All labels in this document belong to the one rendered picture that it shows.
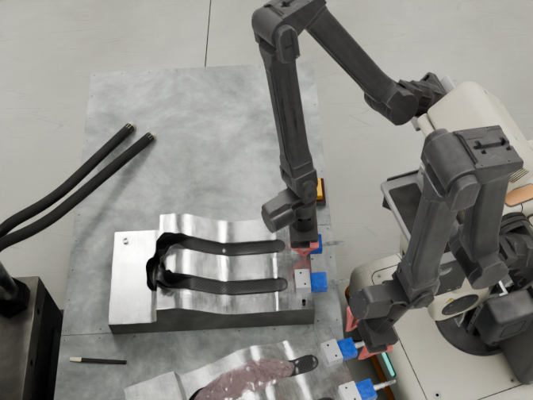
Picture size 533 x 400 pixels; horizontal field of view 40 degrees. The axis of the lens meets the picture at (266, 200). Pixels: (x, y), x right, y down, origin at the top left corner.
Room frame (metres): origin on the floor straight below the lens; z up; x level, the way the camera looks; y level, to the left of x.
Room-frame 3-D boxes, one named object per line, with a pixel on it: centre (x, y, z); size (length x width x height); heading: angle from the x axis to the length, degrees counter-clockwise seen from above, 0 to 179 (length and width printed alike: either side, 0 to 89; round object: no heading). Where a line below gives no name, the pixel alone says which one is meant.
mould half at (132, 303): (0.87, 0.15, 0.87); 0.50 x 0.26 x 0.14; 90
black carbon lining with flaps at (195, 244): (0.86, 0.13, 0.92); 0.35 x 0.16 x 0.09; 90
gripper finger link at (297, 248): (0.90, -0.08, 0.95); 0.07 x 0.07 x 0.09; 0
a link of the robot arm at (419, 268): (0.64, -0.28, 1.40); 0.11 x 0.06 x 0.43; 16
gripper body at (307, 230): (0.92, -0.09, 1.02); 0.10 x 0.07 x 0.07; 0
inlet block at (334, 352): (0.66, -0.18, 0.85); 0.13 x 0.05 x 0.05; 107
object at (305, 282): (0.81, -0.13, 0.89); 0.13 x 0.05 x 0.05; 91
